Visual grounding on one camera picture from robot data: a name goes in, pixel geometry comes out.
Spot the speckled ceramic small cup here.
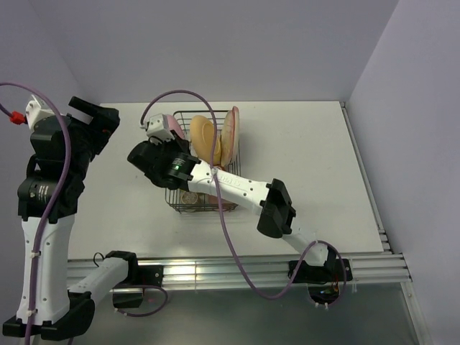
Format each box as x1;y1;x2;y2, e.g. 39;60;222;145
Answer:
180;190;200;213

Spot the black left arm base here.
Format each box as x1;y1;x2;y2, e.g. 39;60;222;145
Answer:
112;264;164;309

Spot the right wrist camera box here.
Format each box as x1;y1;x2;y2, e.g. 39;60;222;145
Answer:
140;114;175;144

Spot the aluminium frame rail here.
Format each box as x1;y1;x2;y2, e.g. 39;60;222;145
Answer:
66;253;413;292

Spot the black wire dish rack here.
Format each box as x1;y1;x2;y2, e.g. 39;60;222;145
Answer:
165;110;242;213

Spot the salmon pink cup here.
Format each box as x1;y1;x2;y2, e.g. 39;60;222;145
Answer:
206;195;236;212

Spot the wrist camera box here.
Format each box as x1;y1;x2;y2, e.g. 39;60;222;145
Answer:
140;114;175;144
9;95;54;132

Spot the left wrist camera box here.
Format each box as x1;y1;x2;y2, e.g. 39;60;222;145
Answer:
9;95;54;132

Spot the pink plastic plate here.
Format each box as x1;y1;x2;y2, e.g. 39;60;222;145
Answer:
166;114;185;139

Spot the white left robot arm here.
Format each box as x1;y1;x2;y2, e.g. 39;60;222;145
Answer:
2;97;140;341

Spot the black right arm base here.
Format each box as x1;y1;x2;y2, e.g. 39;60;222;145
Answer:
293;259;353;285

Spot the orange plastic plate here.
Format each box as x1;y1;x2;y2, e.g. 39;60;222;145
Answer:
190;115;221;165

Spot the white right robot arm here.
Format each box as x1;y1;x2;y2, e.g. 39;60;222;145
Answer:
127;138;337;280

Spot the pink cream plate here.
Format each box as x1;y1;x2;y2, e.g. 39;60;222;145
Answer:
221;109;234;166
232;106;240;161

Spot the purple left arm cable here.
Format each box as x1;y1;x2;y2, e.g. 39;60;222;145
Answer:
0;82;73;345

